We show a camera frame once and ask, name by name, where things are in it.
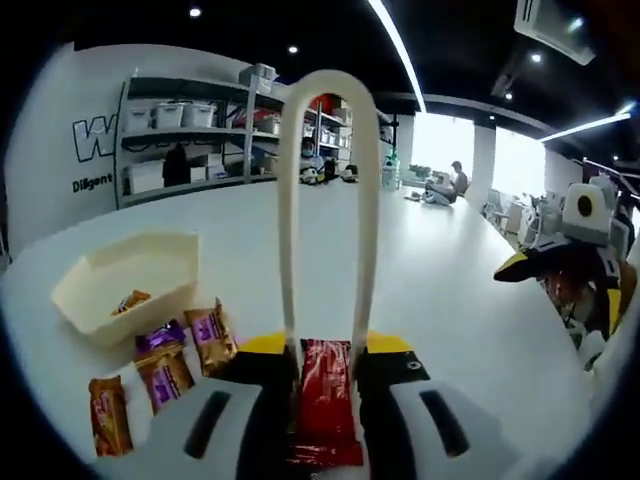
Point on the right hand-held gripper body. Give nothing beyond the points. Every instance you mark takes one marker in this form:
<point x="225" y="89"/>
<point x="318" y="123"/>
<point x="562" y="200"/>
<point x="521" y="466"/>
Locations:
<point x="582" y="225"/>

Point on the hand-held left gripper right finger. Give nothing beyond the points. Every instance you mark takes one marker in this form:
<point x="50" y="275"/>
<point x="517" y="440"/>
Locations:
<point x="492" y="462"/>

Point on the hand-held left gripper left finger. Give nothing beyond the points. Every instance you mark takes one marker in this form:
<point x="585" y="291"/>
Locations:
<point x="150" y="455"/>

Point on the purple orange snack packet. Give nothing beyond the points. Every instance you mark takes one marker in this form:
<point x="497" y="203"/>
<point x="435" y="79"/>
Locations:
<point x="165" y="370"/>
<point x="212" y="340"/>

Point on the cream hexagonal container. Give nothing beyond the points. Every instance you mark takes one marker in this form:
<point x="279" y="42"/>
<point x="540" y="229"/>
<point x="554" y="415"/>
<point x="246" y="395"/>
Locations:
<point x="95" y="310"/>

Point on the dark red snack packet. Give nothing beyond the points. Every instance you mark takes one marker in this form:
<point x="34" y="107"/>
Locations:
<point x="325" y="400"/>

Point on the cream food tongs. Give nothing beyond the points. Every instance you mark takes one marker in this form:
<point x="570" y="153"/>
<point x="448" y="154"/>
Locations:
<point x="287" y="225"/>

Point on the person's right hand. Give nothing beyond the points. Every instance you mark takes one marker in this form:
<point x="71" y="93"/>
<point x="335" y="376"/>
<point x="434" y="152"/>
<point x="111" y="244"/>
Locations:
<point x="572" y="290"/>

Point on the row of white workstations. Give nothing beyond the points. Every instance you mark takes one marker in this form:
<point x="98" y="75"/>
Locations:
<point x="520" y="220"/>

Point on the long ceiling light strip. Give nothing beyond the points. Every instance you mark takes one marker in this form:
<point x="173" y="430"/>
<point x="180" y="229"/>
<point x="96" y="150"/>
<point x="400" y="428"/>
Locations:
<point x="585" y="127"/>
<point x="400" y="55"/>

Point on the ceiling air conditioner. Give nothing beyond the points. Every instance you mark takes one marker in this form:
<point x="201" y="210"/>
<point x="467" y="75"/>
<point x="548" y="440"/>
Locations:
<point x="550" y="25"/>

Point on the white cardboard box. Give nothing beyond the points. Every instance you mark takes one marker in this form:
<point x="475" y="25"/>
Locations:
<point x="142" y="179"/>

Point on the black bag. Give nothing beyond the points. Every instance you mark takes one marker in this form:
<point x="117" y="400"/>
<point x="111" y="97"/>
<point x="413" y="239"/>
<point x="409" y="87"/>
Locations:
<point x="177" y="167"/>

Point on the grey metal shelf rack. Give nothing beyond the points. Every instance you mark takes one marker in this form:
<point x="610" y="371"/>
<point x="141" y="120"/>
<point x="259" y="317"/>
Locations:
<point x="190" y="134"/>

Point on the row of white storage bins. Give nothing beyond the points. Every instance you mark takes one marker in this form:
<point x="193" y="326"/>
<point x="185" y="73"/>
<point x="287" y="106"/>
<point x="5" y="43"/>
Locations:
<point x="170" y="115"/>

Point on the white lettered partition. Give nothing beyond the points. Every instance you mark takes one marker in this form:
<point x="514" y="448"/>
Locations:
<point x="60" y="100"/>

